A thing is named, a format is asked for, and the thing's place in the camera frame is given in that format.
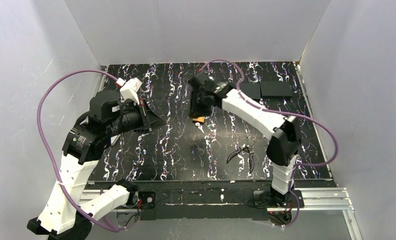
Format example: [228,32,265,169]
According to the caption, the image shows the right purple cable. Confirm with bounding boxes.
[197,59,339,228]

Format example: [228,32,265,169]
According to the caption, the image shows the large brass padlock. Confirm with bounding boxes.
[192,116,206,124]

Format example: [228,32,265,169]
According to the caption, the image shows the small silver key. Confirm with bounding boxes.
[195,122,205,134]

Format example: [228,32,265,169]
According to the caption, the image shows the black handled pruning shears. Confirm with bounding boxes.
[226,138,255,175]

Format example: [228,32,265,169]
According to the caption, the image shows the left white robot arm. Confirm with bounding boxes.
[27,90,165,240]

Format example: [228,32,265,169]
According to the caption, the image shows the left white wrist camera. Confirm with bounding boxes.
[115,77,143,105]

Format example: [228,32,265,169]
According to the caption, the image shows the purple cable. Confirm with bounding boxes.
[38,69,134,233]
[197,59,339,228]

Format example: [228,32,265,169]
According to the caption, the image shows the white rectangular box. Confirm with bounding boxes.
[111,134,120,146]

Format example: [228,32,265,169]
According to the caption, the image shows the black flat box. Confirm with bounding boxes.
[240,81,293,100]

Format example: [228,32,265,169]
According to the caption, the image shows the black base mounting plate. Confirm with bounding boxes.
[106,180,304,222]

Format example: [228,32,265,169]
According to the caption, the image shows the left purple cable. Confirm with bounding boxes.
[38,69,134,233]

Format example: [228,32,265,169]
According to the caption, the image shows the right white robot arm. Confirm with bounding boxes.
[188,71,302,201]

